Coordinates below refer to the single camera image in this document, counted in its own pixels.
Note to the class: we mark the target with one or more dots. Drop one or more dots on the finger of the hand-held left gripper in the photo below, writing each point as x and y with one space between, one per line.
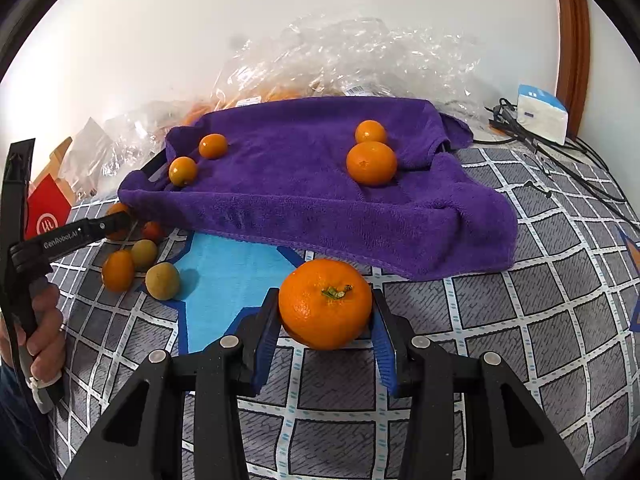
107 224
19 185

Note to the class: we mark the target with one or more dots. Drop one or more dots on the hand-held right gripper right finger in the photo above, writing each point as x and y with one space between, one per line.
382 350

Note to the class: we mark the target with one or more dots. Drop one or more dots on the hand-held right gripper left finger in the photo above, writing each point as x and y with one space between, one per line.
262 340

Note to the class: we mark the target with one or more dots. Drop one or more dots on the small orange mandarin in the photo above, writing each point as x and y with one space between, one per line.
370 131
213 146
182 170
116 208
118 270

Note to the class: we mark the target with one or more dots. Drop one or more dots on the small red fruit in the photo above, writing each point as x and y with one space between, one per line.
151 230

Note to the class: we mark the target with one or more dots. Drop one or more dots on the small yellow-green fruit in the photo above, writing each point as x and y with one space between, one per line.
162 281
144 252

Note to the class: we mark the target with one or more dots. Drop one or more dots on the black tray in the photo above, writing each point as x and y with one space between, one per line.
152 167

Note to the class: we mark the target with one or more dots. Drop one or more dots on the purple towel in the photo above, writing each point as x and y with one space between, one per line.
300 200

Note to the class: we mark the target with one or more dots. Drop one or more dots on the person's left hand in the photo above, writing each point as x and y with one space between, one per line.
47 340

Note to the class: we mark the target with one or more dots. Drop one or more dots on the red paper bag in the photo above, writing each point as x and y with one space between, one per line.
47 205

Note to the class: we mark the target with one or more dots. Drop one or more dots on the grey translucent plastic bag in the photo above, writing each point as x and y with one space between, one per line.
90 145

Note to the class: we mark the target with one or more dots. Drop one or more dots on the crumpled clear plastic bag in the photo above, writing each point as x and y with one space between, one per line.
135 130

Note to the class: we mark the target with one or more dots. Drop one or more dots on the grey checked blanket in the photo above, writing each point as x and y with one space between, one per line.
500 335

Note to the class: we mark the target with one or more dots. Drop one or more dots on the blue and white box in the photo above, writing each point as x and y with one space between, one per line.
542 115

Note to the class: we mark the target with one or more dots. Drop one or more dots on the large clear plastic bag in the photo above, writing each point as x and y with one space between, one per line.
350 50

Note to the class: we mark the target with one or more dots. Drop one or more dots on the brown wooden door frame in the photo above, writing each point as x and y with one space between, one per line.
570 50

